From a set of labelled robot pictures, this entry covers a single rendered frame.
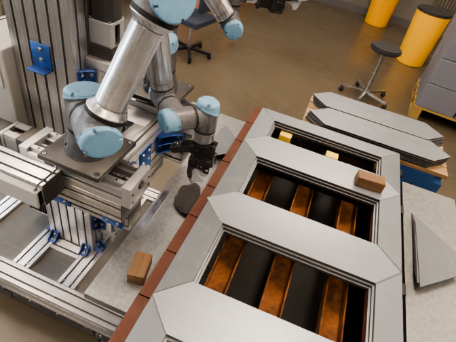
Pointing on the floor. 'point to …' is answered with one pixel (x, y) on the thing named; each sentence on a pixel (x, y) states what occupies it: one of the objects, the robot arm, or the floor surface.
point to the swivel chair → (197, 19)
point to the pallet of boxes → (438, 81)
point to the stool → (390, 50)
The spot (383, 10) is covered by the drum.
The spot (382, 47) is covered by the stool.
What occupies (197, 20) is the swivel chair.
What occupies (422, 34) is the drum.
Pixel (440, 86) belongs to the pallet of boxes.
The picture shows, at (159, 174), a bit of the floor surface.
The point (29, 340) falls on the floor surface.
